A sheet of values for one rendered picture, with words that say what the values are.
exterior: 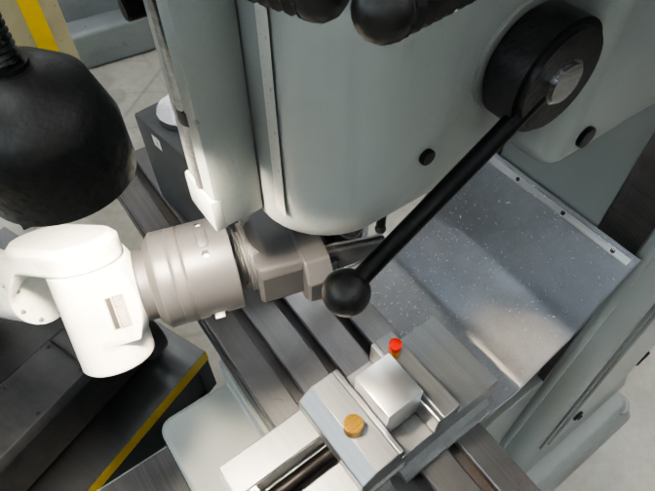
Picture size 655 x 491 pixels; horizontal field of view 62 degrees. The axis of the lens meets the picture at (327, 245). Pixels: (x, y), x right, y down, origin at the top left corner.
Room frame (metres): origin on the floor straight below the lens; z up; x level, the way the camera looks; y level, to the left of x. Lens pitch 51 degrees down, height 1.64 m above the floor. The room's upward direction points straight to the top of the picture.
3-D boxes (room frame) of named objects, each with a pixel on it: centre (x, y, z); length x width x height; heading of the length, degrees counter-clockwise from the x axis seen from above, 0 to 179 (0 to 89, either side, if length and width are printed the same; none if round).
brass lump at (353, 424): (0.22, -0.03, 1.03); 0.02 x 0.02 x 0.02
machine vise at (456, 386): (0.24, -0.05, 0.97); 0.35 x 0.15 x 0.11; 127
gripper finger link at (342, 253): (0.31, -0.03, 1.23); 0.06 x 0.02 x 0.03; 110
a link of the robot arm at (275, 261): (0.31, 0.07, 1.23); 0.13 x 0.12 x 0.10; 20
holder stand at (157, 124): (0.65, 0.19, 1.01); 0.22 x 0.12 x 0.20; 44
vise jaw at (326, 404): (0.23, -0.03, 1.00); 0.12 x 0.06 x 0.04; 37
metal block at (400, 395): (0.26, -0.07, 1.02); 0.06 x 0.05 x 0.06; 37
